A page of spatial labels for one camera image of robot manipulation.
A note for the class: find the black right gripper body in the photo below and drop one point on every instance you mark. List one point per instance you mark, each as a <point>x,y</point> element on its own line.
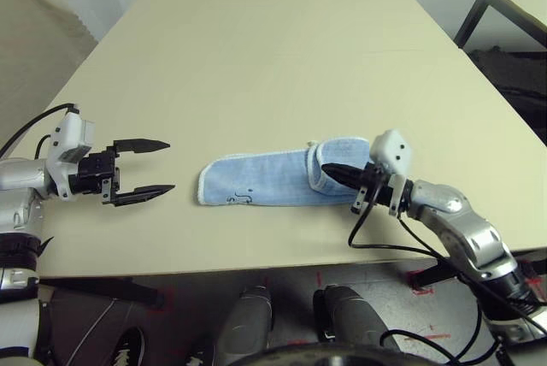
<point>371,178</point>

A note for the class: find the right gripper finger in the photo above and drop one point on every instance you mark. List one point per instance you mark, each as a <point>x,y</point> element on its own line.
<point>346,170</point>
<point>352,183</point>

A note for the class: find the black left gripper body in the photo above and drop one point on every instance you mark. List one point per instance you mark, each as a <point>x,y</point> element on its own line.
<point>94,173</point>

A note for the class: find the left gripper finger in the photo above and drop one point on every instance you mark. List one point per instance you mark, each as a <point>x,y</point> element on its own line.
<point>141,195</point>
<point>143,145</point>

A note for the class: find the light blue terry towel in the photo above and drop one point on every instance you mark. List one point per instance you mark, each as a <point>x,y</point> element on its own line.
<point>265,178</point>

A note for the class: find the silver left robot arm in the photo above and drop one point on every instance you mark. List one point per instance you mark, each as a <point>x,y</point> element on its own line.
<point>17,178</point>

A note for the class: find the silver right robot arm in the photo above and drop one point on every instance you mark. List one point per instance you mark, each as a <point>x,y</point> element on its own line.
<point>448,208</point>

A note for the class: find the short red floor tape line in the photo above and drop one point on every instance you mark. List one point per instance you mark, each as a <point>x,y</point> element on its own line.
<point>319,278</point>

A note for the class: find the black table base bar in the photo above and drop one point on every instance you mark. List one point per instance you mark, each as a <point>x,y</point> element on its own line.
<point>436,278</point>
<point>107,291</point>

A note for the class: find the beige curtain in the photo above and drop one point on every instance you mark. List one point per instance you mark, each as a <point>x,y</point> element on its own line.
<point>34,49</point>

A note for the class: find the black shoe white markings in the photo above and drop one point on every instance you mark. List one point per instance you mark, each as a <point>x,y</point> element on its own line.
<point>128,349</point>

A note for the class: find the grey left robot foot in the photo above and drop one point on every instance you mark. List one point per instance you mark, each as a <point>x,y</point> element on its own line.
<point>248,319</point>

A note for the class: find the red floor tape strip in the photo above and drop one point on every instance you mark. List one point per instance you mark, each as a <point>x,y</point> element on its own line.
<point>427,338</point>

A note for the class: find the dark robot torso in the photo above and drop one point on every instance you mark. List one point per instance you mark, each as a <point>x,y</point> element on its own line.
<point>329,358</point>

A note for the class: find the red floor tape corner mark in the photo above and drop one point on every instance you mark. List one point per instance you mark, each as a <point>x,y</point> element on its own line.
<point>536,282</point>

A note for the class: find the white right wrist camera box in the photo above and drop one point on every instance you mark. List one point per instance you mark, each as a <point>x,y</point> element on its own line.
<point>391,150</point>

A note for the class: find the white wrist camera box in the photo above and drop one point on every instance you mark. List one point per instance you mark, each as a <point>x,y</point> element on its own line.
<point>70,135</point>
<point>391,150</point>

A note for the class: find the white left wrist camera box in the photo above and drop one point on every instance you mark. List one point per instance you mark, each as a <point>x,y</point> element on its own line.
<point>70,135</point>

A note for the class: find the beige side table black frame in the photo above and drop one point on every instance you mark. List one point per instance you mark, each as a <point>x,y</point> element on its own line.
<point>517,2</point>

